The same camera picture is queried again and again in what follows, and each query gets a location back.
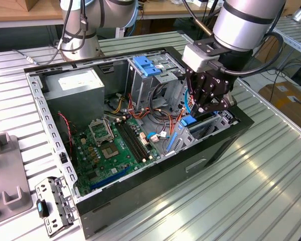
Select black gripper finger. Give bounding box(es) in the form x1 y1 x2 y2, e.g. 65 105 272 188
187 70 206 118
199 77 235 113

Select hard disk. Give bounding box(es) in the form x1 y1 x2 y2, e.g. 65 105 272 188
165 115 218 153

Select orange red disk power wire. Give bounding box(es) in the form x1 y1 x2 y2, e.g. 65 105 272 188
169 96 194 134

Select grey metal disk bay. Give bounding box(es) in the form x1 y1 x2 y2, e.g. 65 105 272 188
163 74 240 156

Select grey metal drive cage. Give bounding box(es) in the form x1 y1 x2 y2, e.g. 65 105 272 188
124 53 188 112

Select blue plastic drive latch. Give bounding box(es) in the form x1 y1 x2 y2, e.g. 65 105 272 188
132 56 163 78

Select cardboard box with labels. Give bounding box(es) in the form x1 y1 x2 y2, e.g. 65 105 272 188
257 80 301 129

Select black RAM slot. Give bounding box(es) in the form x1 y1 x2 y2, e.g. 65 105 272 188
125 119 152 159
116 122 141 163
119 122 144 161
122 120 148 160

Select wooden desk with white legs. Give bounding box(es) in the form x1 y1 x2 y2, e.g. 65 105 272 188
0 0 288 48

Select black open PC case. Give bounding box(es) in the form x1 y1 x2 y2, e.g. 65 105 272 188
23 46 255 239

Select green motherboard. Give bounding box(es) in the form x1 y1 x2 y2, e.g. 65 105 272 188
71 116 164 196

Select CPU socket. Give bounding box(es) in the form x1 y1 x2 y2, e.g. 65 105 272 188
100 143 121 160

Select grey power supply box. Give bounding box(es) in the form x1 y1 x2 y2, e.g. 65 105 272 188
41 68 105 131

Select blue expansion slot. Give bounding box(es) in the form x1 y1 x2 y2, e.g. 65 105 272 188
90 167 128 190

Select plain brown box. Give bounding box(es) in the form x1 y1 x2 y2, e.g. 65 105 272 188
24 0 61 13

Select black latch with blue tab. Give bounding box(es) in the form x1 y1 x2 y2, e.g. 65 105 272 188
36 199 50 218

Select grey part rack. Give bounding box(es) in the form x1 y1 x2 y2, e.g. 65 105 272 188
0 133 34 223

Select blue SATA wire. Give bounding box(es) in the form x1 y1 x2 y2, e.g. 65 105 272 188
184 90 194 115

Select black camera cable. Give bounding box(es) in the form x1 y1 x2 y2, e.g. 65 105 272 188
210 31 284 76

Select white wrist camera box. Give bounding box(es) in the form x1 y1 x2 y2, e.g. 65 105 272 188
182 44 221 73

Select black cable bundle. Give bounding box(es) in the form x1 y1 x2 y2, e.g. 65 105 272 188
150 82 171 121

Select black cable with metal sleeve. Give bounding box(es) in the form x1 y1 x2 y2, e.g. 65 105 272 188
182 0 214 36

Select orange red wire bundle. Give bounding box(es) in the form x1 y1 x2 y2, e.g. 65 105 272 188
127 92 175 126

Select blue wire with white label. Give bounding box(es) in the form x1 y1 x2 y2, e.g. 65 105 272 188
145 131 169 143

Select metal slat table with frame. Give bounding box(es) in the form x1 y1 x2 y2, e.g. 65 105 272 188
237 16 301 76

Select yellow power wires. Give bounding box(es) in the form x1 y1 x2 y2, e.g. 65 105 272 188
104 92 131 116

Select thin wire locking lever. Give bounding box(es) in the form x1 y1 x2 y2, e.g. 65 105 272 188
103 117 116 143

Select metal socket cover frame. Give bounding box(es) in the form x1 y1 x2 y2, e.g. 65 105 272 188
88 117 115 147

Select black cable with silver plug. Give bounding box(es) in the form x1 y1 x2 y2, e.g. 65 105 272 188
13 49 66 66

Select grey metal slot bracket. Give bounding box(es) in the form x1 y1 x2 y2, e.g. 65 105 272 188
34 175 78 238

